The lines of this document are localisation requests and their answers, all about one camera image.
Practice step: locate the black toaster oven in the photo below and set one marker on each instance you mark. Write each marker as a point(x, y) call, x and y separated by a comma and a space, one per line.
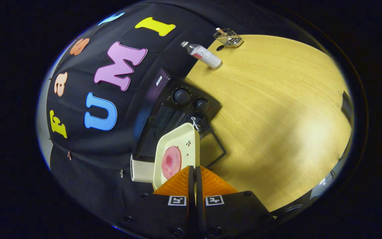
point(167, 116)

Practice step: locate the pink ham slice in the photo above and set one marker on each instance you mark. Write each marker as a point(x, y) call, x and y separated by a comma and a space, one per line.
point(171, 161)

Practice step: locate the clear plastic bottle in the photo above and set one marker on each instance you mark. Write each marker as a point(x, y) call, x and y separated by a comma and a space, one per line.
point(206, 55)

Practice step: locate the white bread toaster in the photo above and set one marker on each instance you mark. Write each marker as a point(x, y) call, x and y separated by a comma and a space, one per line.
point(141, 171)

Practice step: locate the cream square plate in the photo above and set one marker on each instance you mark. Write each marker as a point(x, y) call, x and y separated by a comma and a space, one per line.
point(184, 136)

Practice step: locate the black table grommet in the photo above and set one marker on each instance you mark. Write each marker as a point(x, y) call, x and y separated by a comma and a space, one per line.
point(220, 47)

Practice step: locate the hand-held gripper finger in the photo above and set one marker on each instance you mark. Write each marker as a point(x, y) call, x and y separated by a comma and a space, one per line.
point(199, 186)
point(191, 186)

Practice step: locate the brown stick in basket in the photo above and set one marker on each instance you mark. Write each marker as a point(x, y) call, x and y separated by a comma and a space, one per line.
point(220, 30)

